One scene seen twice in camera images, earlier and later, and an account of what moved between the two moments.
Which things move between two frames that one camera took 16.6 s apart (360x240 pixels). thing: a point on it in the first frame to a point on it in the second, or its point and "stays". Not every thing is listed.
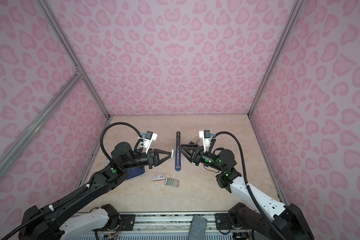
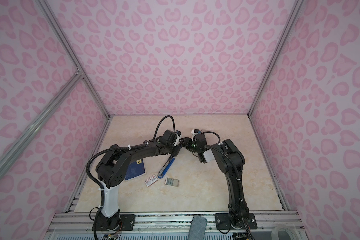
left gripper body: [141, 160] to [173, 149]
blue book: [134, 172] stays
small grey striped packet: [171, 182] stays
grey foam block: [197, 228] stays
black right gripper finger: [189, 149] to [185, 141]
